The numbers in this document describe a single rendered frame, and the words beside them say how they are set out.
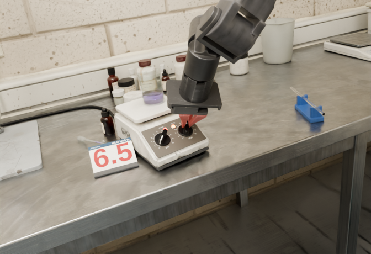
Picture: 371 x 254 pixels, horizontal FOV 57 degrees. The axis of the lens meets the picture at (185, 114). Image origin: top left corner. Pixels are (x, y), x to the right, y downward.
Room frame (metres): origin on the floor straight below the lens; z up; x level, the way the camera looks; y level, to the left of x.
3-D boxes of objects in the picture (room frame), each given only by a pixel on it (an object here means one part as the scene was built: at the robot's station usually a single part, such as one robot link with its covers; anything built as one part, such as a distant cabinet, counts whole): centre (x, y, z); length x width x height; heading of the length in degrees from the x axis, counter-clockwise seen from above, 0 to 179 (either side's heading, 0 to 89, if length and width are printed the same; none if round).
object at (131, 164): (0.63, 0.16, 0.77); 0.09 x 0.06 x 0.04; 106
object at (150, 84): (0.75, 0.07, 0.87); 0.06 x 0.05 x 0.08; 130
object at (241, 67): (1.19, -0.21, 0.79); 0.07 x 0.07 x 0.07
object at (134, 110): (0.73, 0.08, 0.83); 0.12 x 0.12 x 0.01; 30
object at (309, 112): (0.76, -0.30, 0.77); 0.10 x 0.03 x 0.04; 2
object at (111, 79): (1.10, 0.22, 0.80); 0.04 x 0.04 x 0.10
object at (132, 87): (1.07, 0.18, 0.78); 0.05 x 0.05 x 0.06
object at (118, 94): (1.01, 0.20, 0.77); 0.04 x 0.04 x 0.04
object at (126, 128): (0.71, 0.07, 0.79); 0.22 x 0.13 x 0.08; 30
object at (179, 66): (1.12, -0.01, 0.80); 0.06 x 0.06 x 0.10
